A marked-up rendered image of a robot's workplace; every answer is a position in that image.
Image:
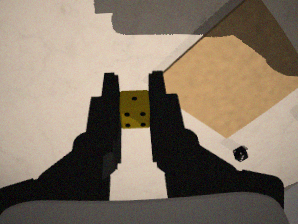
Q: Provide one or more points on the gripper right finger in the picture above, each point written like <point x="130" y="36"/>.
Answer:
<point x="195" y="170"/>

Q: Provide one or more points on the tan square mat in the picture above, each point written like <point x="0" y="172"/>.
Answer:
<point x="244" y="65"/>

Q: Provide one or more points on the black die with grey pips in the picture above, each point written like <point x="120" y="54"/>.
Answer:
<point x="240" y="154"/>

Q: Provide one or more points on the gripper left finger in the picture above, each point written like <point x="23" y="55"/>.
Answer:
<point x="78" y="175"/>

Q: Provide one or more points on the yellow die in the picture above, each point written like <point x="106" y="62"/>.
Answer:
<point x="134" y="109"/>

